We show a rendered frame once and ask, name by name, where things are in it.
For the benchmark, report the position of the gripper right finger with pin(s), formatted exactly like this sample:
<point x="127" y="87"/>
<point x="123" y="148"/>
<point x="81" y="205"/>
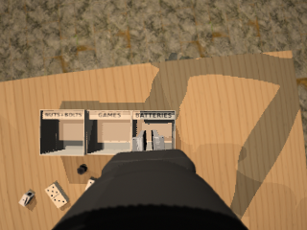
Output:
<point x="157" y="141"/>

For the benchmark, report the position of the white domino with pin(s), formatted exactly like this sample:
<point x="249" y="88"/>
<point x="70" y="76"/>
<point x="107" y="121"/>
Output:
<point x="90" y="182"/>
<point x="56" y="194"/>

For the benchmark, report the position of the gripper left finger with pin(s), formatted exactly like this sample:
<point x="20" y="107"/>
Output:
<point x="138" y="143"/>

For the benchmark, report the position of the grey three-compartment bin rack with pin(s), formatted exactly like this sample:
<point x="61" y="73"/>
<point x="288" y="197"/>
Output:
<point x="82" y="132"/>

